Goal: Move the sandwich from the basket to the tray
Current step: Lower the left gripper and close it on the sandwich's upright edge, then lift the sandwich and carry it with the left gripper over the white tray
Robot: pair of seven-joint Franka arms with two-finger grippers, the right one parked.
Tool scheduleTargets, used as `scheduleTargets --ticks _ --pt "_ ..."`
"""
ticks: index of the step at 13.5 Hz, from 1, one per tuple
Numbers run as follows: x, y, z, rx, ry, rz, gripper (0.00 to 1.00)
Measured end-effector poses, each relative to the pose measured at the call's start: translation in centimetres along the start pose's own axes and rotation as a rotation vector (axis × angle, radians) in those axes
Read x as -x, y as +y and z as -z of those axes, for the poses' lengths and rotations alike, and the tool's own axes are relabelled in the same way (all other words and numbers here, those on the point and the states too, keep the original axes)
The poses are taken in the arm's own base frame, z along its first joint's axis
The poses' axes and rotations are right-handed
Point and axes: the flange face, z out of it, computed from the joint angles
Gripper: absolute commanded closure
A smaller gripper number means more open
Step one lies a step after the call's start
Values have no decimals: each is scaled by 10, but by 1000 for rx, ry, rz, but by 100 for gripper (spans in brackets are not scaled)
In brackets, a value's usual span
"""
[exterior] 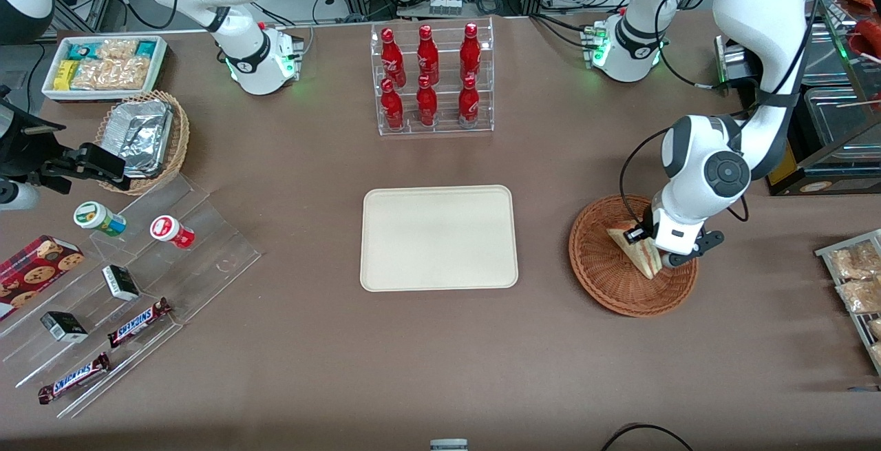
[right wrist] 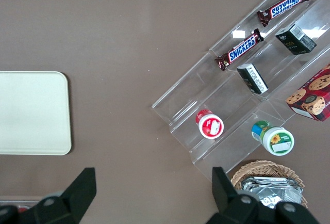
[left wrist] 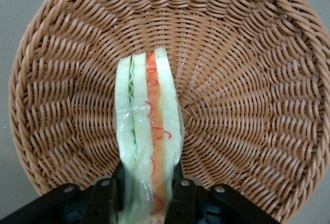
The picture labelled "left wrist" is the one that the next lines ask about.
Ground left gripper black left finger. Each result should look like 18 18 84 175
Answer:
82 161 125 224

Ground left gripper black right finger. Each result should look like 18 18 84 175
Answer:
166 163 197 224

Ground triangle sandwich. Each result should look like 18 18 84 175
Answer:
112 47 185 224

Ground round brown wicker basket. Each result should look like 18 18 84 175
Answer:
7 0 330 223

